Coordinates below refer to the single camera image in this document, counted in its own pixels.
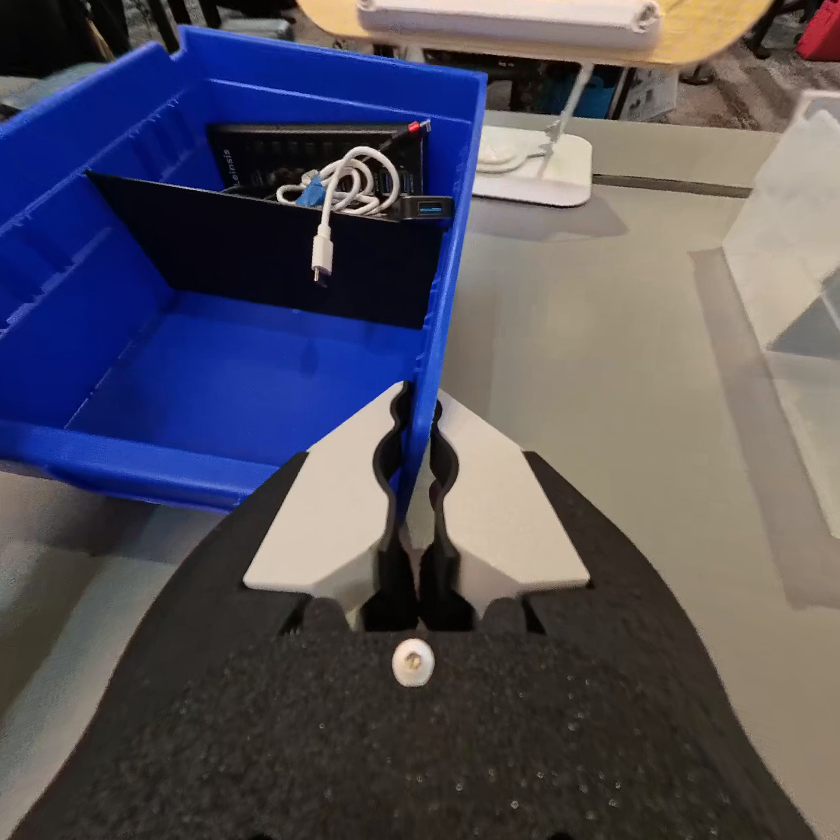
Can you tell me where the black rectangular usb hub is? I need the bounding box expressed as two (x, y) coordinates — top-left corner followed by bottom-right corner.
(206, 121), (429, 199)

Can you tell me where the dark grey usb adapter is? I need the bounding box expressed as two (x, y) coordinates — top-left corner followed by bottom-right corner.
(390, 195), (456, 223)

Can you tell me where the blue plastic bin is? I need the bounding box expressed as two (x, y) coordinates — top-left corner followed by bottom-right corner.
(0, 25), (490, 514)

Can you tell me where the clear plastic bin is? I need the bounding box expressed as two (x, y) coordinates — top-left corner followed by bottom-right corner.
(722, 88), (840, 475)

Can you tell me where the wooden book stand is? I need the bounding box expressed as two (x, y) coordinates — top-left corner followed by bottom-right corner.
(295, 0), (777, 210)

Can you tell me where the black divider panel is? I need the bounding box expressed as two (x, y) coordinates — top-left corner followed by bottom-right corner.
(85, 172), (448, 331)

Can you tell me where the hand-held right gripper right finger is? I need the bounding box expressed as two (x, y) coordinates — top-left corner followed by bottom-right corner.
(427, 388), (592, 621)

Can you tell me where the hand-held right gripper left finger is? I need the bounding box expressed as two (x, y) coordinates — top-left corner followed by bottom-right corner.
(243, 382), (411, 630)

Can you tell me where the white usb cable blue tape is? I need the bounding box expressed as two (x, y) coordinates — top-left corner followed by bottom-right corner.
(276, 146), (406, 290)

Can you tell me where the black usb cable red collar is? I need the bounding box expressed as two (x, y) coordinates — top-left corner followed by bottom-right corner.
(376, 118), (434, 160)

